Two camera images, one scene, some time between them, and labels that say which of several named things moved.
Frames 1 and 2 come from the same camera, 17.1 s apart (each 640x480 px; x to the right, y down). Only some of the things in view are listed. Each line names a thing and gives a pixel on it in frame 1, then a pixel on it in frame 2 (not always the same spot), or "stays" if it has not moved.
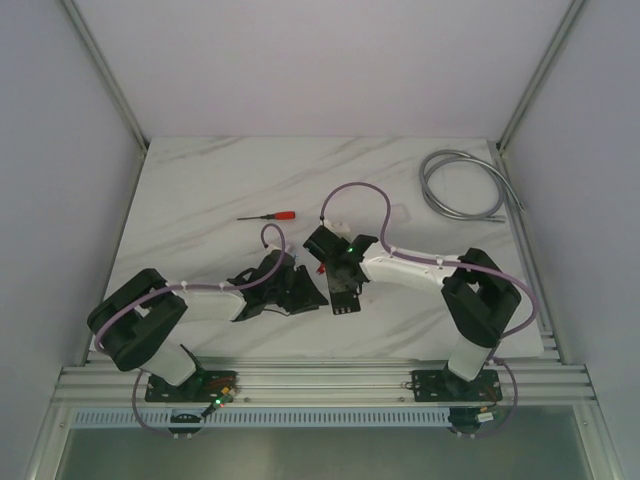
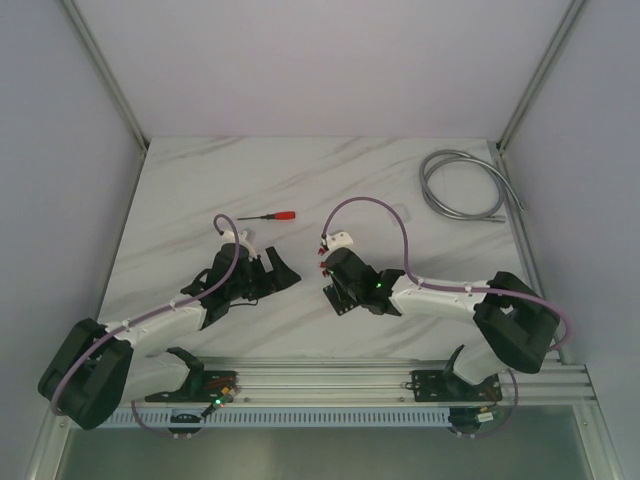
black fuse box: [344, 302] stays
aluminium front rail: [531, 378] stays
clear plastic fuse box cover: [400, 214] stays
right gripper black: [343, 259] → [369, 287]
